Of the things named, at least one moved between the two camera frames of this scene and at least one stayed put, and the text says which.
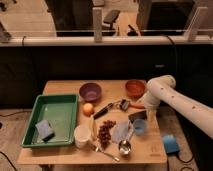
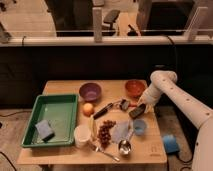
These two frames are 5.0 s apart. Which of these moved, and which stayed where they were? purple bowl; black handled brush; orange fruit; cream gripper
Moved: cream gripper
Stayed: black handled brush; purple bowl; orange fruit
